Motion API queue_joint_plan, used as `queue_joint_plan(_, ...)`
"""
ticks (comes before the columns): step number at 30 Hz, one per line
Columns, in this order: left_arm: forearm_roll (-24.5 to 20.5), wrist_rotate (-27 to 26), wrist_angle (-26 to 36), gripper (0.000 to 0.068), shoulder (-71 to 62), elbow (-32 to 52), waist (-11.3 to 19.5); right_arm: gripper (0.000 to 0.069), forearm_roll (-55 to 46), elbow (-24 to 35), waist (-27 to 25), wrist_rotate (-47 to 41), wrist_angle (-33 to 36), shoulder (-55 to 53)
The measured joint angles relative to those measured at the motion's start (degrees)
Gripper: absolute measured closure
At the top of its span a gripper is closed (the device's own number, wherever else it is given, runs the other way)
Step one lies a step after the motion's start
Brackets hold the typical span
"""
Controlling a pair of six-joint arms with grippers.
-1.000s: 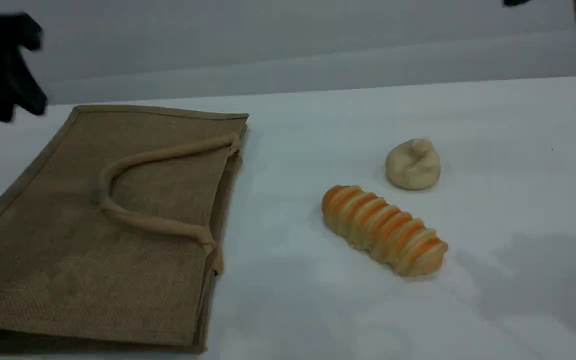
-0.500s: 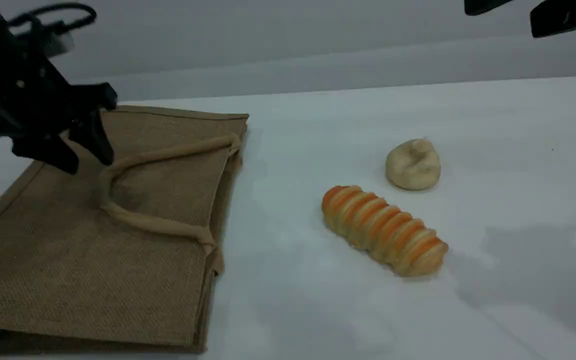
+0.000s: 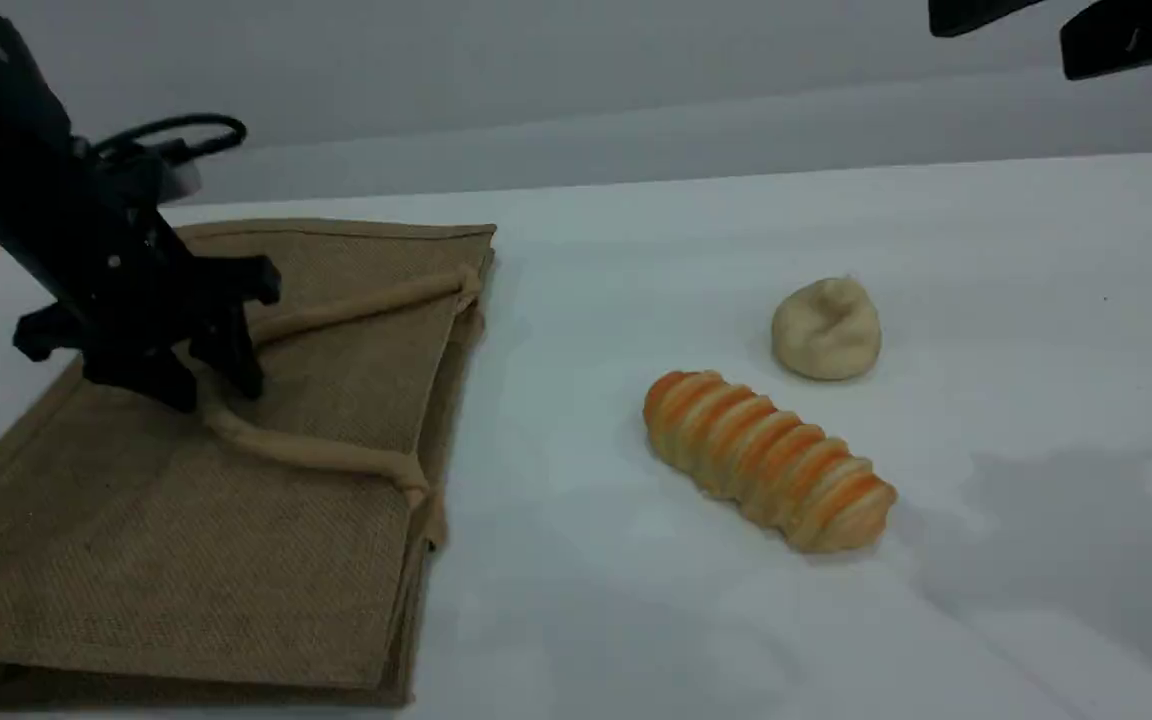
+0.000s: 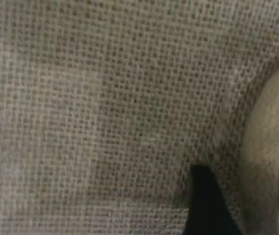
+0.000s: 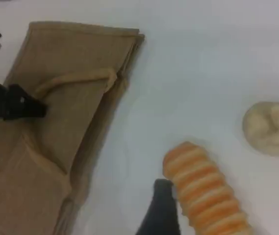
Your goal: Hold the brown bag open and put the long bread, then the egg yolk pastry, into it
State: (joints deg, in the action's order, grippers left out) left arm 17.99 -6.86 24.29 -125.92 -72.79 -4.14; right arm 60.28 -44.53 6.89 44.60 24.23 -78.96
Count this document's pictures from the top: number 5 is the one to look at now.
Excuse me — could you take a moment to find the long ridged orange bread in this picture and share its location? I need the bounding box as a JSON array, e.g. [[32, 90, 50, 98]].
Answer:
[[162, 141, 249, 235]]

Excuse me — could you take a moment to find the brown burlap bag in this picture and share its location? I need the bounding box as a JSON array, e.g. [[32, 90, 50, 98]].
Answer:
[[0, 21, 145, 235]]

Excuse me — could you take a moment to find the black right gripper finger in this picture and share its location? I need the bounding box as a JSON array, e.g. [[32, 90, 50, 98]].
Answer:
[[135, 178, 181, 235]]

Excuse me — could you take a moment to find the pale round egg yolk pastry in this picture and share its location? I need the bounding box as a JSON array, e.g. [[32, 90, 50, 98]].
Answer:
[[242, 101, 279, 157]]

